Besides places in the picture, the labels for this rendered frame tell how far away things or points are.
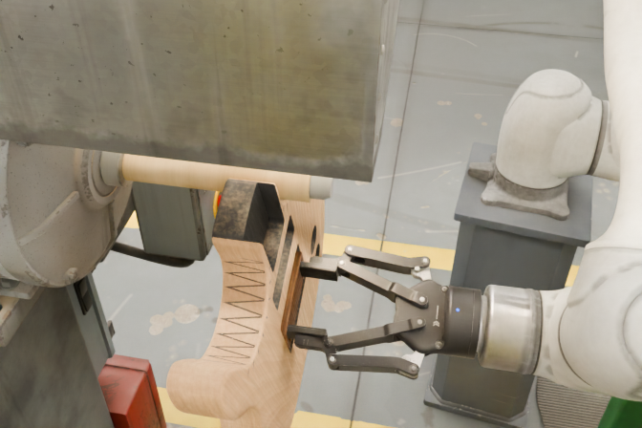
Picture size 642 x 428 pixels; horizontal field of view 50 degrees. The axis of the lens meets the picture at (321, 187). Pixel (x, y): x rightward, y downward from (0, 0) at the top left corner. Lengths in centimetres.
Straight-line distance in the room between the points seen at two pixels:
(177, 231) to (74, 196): 37
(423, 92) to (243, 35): 286
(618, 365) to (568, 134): 87
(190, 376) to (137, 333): 165
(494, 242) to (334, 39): 118
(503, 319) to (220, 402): 33
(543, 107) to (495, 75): 204
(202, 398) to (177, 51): 27
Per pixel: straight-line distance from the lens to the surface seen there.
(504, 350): 74
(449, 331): 74
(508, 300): 75
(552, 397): 208
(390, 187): 263
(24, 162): 61
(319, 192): 63
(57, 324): 103
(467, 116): 309
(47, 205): 64
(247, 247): 59
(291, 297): 76
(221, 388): 53
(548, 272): 156
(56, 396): 108
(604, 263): 62
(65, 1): 42
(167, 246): 104
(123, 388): 130
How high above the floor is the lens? 165
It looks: 39 degrees down
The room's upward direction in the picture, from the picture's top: straight up
